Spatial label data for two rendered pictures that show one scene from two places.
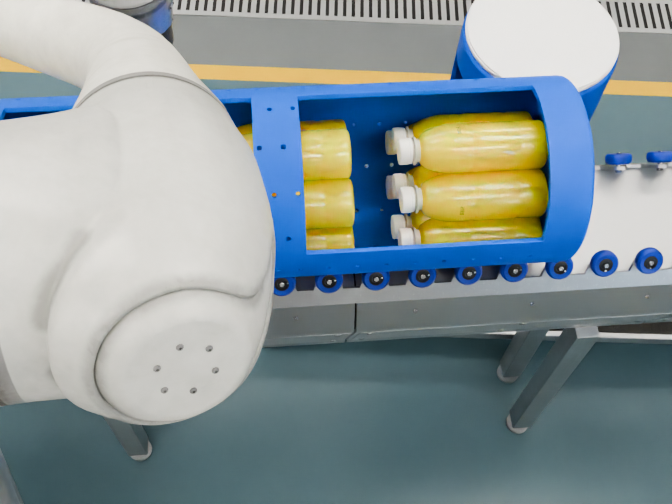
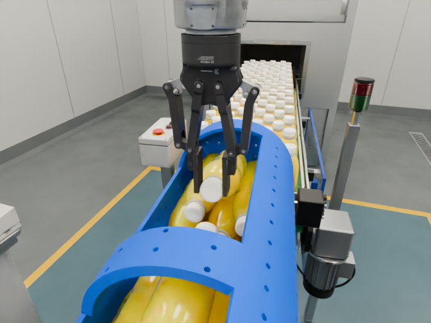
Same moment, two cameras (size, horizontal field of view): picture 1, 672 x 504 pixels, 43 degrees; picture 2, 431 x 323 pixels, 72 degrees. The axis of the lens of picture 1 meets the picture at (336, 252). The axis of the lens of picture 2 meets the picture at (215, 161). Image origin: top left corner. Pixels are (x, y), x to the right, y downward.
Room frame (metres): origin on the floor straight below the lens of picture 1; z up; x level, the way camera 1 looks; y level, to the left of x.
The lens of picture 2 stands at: (0.83, -0.13, 1.48)
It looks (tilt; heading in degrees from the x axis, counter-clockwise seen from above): 28 degrees down; 111
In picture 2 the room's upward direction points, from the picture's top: straight up
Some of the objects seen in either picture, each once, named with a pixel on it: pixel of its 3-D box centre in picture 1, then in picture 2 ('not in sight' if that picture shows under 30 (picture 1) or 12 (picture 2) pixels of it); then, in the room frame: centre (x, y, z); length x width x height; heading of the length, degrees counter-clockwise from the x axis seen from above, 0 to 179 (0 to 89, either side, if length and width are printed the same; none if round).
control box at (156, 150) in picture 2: not in sight; (165, 140); (0.33, 0.70, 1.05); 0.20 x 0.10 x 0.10; 98
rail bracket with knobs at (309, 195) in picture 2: not in sight; (306, 209); (0.83, 0.61, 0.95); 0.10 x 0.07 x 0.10; 8
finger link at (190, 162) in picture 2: not in sight; (186, 154); (0.64, 0.24, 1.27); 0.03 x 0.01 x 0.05; 8
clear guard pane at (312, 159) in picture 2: not in sight; (307, 180); (0.82, 1.20, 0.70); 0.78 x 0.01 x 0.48; 98
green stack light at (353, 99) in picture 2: not in sight; (359, 100); (0.94, 0.97, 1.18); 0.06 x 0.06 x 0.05
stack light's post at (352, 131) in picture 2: not in sight; (326, 240); (0.94, 0.97, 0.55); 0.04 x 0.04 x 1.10; 8
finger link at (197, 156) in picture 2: not in sight; (198, 170); (0.66, 0.24, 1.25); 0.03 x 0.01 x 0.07; 98
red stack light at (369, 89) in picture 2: not in sight; (362, 87); (0.94, 0.97, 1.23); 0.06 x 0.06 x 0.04
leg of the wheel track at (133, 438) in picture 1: (117, 410); not in sight; (0.58, 0.46, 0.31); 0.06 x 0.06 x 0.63; 8
